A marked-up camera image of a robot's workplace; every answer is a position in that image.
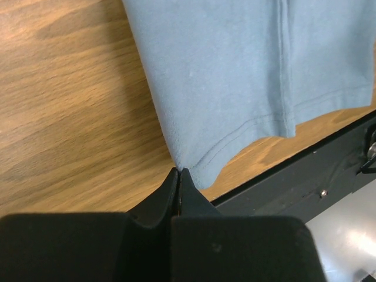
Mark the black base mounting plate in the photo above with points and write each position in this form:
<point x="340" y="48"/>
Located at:
<point x="311" y="181"/>

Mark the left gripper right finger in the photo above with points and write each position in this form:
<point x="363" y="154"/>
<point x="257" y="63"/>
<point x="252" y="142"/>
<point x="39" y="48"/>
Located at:
<point x="190" y="201"/>

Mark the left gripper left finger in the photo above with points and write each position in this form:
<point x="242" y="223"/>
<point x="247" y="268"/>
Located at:
<point x="151" y="211"/>

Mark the blue-grey t shirt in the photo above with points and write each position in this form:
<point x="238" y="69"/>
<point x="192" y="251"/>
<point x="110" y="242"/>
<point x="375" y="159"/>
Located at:
<point x="224" y="74"/>

